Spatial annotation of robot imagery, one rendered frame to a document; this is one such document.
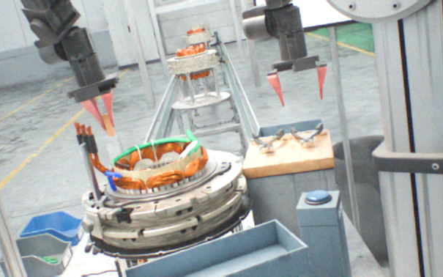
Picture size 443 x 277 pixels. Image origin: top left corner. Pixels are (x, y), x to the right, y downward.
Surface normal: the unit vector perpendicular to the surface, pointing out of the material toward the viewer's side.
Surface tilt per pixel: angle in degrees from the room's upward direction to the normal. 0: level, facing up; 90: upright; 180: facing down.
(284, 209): 90
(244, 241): 90
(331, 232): 90
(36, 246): 88
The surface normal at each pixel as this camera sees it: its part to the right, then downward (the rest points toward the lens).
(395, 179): -0.57, 0.33
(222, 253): 0.31, 0.20
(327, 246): -0.31, 0.32
